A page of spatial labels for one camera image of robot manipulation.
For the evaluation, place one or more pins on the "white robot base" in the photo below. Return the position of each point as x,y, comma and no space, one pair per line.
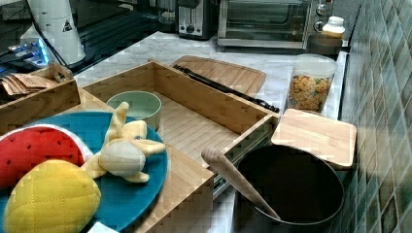
27,53

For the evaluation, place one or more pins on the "green ceramic bowl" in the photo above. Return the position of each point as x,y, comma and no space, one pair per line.
142,105

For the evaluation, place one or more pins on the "plush peeled banana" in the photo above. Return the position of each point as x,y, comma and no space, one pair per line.
125,149

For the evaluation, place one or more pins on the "teal canister with bamboo lid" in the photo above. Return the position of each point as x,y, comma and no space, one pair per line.
331,140

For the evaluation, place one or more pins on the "bamboo drawer with black handle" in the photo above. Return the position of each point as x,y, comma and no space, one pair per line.
194,116

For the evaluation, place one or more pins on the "dark grey cup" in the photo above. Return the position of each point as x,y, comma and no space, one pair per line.
325,45

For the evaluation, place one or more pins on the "yellow plush lemon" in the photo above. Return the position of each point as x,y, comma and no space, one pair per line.
56,196

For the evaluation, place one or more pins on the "white lidded bottle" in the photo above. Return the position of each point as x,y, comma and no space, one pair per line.
334,27

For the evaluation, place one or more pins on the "wooden spoon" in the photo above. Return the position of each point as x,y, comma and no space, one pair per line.
217,161

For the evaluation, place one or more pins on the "brown tea bag packets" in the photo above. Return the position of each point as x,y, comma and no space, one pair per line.
22,84

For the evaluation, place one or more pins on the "small bamboo tea tray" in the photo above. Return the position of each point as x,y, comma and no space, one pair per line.
44,103

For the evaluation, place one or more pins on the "black utensil holder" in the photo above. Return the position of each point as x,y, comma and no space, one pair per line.
301,188

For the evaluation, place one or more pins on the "bamboo drawer cabinet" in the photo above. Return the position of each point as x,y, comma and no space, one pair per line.
178,196

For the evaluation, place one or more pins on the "bamboo cutting board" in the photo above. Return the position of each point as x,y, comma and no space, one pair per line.
241,78

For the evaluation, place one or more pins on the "clear jar with cereal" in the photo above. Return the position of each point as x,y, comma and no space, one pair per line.
310,83

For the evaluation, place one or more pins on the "black silver toaster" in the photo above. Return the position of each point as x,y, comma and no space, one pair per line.
197,19

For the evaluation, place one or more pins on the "white paper towel roll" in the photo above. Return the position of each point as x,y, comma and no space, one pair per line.
53,20

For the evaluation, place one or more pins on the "silver toaster oven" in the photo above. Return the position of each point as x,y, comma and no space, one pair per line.
275,24

